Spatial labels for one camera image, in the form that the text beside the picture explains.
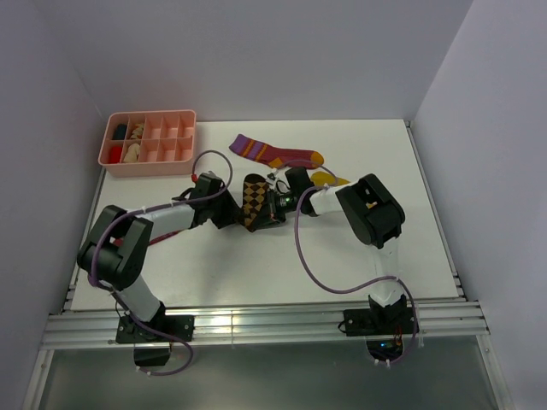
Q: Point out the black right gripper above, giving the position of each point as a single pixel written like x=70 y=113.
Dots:
x=273 y=214

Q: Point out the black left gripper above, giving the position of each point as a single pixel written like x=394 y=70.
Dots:
x=232 y=210

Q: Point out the brown yellow argyle sock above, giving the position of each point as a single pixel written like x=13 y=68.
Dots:
x=255 y=212

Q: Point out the maroon sock purple toe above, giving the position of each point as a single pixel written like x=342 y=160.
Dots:
x=163 y=237

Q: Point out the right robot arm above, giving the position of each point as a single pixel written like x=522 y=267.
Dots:
x=374 y=216

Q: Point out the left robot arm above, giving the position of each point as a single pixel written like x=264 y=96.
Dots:
x=114 y=251

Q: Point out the yellow patterned sock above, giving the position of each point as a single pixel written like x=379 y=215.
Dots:
x=322 y=179

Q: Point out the maroon purple striped sock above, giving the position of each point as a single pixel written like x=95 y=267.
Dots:
x=274 y=157

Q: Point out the pink compartment organizer box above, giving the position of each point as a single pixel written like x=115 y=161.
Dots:
x=167 y=147

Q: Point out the cream white rolled sock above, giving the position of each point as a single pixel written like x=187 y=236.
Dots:
x=132 y=153

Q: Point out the cream orange argyle rolled sock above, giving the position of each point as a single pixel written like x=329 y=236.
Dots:
x=137 y=131

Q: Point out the red rolled sock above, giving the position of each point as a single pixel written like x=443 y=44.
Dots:
x=115 y=155

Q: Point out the dark teal rolled sock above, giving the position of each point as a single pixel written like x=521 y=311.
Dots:
x=120 y=132

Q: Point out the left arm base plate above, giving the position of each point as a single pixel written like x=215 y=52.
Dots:
x=154 y=331

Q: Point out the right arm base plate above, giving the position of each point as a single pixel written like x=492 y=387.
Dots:
x=364 y=322

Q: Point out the aluminium front rail frame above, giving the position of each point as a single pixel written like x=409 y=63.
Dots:
x=259 y=325

